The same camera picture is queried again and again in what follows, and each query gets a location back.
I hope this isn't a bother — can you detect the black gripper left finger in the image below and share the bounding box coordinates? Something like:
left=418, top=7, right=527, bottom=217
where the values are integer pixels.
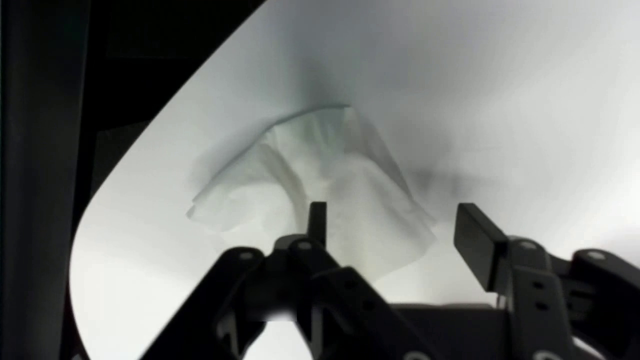
left=138, top=199, right=439, bottom=360

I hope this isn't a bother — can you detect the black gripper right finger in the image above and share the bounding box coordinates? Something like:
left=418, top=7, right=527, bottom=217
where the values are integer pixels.
left=454, top=202, right=640, bottom=360

